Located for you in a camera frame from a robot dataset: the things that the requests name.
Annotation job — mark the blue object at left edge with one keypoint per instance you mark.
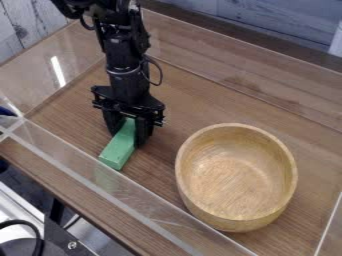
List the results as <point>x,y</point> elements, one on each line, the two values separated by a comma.
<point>7,112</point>

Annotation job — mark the brown wooden bowl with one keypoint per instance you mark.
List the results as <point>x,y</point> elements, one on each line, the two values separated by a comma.
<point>237,176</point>

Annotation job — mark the green rectangular block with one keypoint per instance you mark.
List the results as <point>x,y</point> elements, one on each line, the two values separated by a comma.
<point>121,147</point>

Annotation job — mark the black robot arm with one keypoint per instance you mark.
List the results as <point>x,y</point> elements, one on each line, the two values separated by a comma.
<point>116,20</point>

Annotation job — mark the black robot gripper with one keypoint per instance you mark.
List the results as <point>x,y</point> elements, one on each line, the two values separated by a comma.
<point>126,98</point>

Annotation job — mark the black metal table leg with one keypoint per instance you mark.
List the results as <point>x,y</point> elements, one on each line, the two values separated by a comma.
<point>53,220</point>

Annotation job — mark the clear acrylic tray wall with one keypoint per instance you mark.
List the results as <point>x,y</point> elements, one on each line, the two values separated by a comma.
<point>220,80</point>

